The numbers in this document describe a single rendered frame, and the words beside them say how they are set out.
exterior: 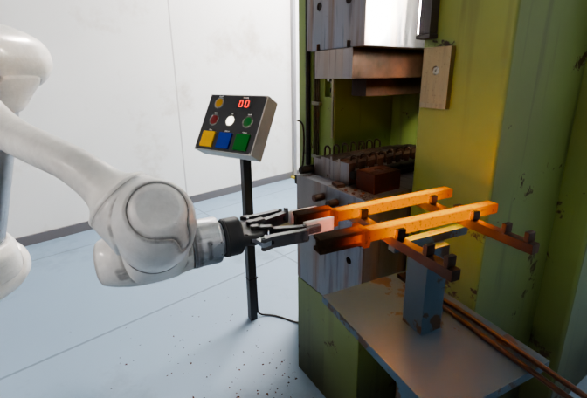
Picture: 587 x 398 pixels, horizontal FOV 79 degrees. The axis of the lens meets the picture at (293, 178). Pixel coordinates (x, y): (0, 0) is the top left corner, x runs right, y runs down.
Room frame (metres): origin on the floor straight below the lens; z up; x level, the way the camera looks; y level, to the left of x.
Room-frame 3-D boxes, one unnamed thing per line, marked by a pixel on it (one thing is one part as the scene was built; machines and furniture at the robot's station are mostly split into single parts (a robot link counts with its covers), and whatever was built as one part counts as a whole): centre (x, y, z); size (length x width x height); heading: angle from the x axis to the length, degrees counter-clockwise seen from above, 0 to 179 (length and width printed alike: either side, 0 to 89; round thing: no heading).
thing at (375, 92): (1.38, -0.36, 1.24); 0.30 x 0.07 x 0.06; 123
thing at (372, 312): (0.71, -0.29, 0.71); 0.40 x 0.30 x 0.02; 25
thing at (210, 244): (0.62, 0.17, 0.98); 0.09 x 0.06 x 0.09; 26
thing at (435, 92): (1.07, -0.41, 1.27); 0.09 x 0.02 x 0.17; 33
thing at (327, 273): (1.34, -0.35, 0.69); 0.56 x 0.38 x 0.45; 123
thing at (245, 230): (0.65, 0.10, 0.98); 0.09 x 0.08 x 0.07; 116
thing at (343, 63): (1.38, -0.31, 1.32); 0.42 x 0.20 x 0.10; 123
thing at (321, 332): (1.34, -0.35, 0.23); 0.56 x 0.38 x 0.47; 123
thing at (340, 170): (1.38, -0.31, 0.96); 0.42 x 0.20 x 0.09; 123
